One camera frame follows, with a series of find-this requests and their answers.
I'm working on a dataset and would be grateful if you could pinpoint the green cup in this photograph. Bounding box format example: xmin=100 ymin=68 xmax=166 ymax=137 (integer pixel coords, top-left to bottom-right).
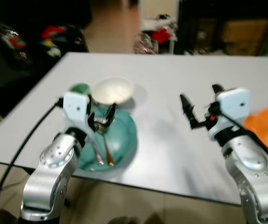
xmin=68 ymin=83 xmax=92 ymax=97

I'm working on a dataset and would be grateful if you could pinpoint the white bowl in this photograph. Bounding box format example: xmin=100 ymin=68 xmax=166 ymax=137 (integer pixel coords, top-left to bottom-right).
xmin=91 ymin=77 xmax=136 ymax=106

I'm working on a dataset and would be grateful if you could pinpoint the teal plate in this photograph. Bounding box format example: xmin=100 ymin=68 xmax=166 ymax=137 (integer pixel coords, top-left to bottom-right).
xmin=76 ymin=105 xmax=139 ymax=172

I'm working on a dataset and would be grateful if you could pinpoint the golden metal spoon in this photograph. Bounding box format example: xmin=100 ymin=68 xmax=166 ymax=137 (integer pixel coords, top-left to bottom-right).
xmin=99 ymin=122 xmax=115 ymax=167

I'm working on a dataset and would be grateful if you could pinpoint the brown cardboard box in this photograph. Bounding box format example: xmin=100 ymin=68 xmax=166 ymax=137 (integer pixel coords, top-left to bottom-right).
xmin=220 ymin=19 xmax=268 ymax=56

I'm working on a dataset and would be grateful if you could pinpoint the black cabinet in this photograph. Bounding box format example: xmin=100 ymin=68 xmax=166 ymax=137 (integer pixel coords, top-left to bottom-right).
xmin=176 ymin=0 xmax=268 ymax=57

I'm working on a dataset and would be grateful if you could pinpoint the orange plate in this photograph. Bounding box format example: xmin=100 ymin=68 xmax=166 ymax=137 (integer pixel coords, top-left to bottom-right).
xmin=243 ymin=116 xmax=268 ymax=169

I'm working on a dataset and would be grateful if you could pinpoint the clear plastic bag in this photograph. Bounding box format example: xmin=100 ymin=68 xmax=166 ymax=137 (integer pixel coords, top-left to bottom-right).
xmin=134 ymin=33 xmax=159 ymax=55

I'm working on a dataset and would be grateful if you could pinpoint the red cloth item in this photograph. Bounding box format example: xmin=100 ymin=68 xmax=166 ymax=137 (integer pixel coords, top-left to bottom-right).
xmin=150 ymin=28 xmax=175 ymax=45

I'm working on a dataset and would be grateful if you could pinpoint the white shelf rack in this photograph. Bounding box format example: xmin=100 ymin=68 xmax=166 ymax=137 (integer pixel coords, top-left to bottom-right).
xmin=139 ymin=0 xmax=180 ymax=55

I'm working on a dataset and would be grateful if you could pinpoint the red and white packet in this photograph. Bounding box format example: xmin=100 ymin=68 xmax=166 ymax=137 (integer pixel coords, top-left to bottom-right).
xmin=0 ymin=23 xmax=33 ymax=64

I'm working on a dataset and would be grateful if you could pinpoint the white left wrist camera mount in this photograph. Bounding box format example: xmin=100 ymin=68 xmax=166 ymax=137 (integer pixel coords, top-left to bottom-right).
xmin=63 ymin=91 xmax=92 ymax=132

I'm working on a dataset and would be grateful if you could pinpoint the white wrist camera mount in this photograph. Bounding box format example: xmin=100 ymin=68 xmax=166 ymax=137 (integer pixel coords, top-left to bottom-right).
xmin=207 ymin=87 xmax=251 ymax=141
xmin=63 ymin=91 xmax=92 ymax=132

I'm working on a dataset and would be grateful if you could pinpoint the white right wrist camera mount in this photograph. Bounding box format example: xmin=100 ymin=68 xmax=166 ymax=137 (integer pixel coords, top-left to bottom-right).
xmin=207 ymin=87 xmax=251 ymax=141

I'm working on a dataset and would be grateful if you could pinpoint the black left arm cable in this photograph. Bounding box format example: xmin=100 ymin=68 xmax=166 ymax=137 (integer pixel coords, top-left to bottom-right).
xmin=0 ymin=97 xmax=65 ymax=224

